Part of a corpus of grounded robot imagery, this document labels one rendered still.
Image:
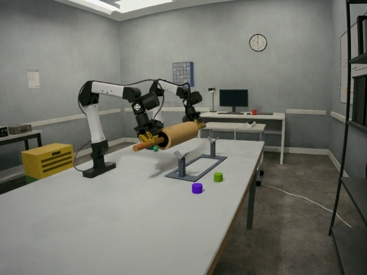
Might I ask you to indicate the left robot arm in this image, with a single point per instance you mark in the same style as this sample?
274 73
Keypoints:
180 91

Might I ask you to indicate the grey rectangular frame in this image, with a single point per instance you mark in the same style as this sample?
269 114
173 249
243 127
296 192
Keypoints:
181 163

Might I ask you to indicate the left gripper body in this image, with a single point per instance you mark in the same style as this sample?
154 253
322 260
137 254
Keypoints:
196 115

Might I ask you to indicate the green cylinder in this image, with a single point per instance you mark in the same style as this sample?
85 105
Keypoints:
218 177

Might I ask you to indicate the tan stepped cylindrical bar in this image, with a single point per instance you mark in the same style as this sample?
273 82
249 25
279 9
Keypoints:
171 136

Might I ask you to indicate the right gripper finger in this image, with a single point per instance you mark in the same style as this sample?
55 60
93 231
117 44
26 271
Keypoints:
144 137
153 139

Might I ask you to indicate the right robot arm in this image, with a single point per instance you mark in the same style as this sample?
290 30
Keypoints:
89 99

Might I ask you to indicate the purple cylinder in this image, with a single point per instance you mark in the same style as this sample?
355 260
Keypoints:
196 188

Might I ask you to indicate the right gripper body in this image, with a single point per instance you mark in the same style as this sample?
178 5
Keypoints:
144 124

